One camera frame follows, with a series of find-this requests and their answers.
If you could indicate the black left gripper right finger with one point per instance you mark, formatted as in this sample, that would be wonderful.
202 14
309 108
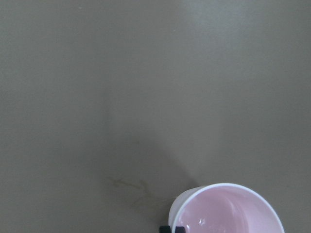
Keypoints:
180 229

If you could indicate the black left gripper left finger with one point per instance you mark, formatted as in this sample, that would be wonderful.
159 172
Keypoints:
164 229

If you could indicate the pink plastic cup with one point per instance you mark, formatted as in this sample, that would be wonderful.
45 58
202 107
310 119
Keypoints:
223 208

